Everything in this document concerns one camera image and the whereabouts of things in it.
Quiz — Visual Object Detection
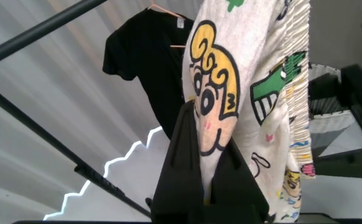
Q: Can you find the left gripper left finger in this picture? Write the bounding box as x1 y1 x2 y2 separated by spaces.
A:
151 100 204 222

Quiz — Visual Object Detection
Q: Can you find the cream printed garment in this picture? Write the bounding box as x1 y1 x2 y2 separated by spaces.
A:
182 0 317 222

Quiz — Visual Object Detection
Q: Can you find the black garment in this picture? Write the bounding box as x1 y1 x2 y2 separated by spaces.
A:
102 7 196 140

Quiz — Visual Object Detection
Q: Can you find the white laundry basket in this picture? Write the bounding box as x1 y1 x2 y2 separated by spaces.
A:
307 63 356 134

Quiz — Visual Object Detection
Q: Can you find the black clothes rack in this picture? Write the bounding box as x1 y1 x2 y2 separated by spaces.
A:
0 0 153 218

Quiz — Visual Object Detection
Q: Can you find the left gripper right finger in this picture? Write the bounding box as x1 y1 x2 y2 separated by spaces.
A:
210 136 270 222

